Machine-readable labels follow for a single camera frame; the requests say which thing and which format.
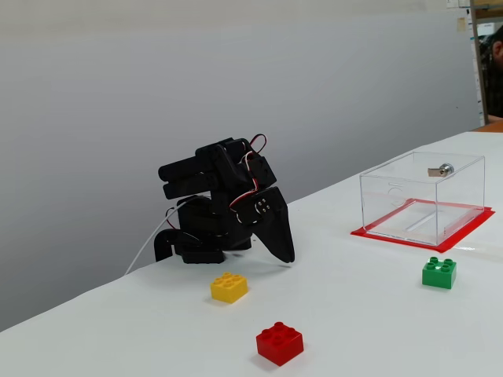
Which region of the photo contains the white cable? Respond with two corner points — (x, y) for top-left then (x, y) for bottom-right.
(124, 198), (197, 276)

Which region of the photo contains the red tape frame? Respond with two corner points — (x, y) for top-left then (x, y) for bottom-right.
(350, 198), (496, 253)

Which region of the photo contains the black table clamp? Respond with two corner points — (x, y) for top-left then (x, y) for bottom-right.
(152, 228), (182, 263)

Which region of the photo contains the green lego brick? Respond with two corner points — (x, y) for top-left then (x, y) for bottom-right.
(421, 256), (457, 291)

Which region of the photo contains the transparent plastic box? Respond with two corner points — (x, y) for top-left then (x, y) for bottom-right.
(359, 151), (486, 247)

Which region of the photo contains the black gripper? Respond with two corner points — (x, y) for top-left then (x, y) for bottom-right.
(234, 186), (296, 264)

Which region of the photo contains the brown wooden table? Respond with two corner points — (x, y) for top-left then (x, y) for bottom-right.
(471, 119), (503, 134)

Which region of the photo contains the yellow lego brick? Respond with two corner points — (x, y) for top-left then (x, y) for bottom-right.
(210, 272), (249, 305)

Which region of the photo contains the red lego brick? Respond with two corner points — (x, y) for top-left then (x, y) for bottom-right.
(255, 321), (305, 368)

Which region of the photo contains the red white servo wire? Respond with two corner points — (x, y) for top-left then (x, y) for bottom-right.
(229, 151), (261, 215)
(249, 134), (269, 155)

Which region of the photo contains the person in plaid shirt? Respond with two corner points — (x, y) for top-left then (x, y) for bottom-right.
(478, 30), (503, 119)

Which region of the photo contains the silver metal box lock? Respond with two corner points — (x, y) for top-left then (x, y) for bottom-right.
(427, 162), (455, 178)

